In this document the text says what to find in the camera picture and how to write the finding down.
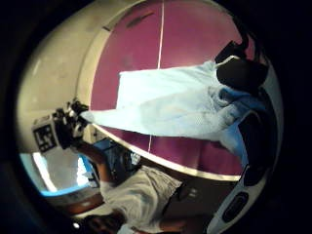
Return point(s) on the light blue cloth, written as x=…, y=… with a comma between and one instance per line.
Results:
x=169, y=104

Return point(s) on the white marker cube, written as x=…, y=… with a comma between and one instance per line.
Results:
x=45, y=135

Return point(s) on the the person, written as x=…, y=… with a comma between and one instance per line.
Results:
x=139, y=198

